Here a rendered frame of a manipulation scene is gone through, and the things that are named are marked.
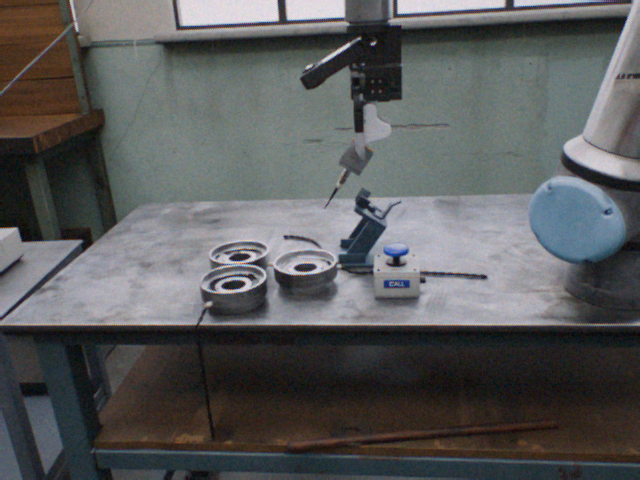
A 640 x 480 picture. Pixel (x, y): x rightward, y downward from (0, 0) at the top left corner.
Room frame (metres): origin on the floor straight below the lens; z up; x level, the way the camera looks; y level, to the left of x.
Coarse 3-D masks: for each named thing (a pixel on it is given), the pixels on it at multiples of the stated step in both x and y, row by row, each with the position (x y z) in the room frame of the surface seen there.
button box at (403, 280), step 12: (384, 264) 0.87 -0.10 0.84; (396, 264) 0.86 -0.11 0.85; (408, 264) 0.87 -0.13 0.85; (384, 276) 0.85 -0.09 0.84; (396, 276) 0.84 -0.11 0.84; (408, 276) 0.84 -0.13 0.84; (420, 276) 0.87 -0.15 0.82; (384, 288) 0.85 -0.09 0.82; (396, 288) 0.84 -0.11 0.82; (408, 288) 0.84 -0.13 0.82
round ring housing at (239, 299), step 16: (208, 272) 0.89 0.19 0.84; (224, 272) 0.91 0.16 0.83; (240, 272) 0.91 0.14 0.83; (256, 272) 0.90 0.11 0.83; (224, 288) 0.88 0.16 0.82; (240, 288) 0.89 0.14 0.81; (256, 288) 0.83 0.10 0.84; (224, 304) 0.82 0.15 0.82; (240, 304) 0.82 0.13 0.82; (256, 304) 0.84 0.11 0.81
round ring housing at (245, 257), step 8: (240, 240) 1.03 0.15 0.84; (248, 240) 1.03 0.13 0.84; (216, 248) 1.00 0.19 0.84; (224, 248) 1.02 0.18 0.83; (232, 248) 1.02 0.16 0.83; (256, 248) 1.01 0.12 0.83; (264, 248) 1.00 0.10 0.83; (208, 256) 0.96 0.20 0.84; (216, 256) 0.99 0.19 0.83; (224, 256) 0.98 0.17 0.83; (232, 256) 0.99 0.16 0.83; (240, 256) 1.00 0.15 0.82; (248, 256) 0.99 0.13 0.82; (264, 256) 0.95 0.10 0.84; (216, 264) 0.94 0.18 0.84; (224, 264) 0.93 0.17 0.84; (232, 264) 0.93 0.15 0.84; (248, 264) 0.93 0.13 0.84; (256, 264) 0.94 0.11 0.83; (264, 264) 0.95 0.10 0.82
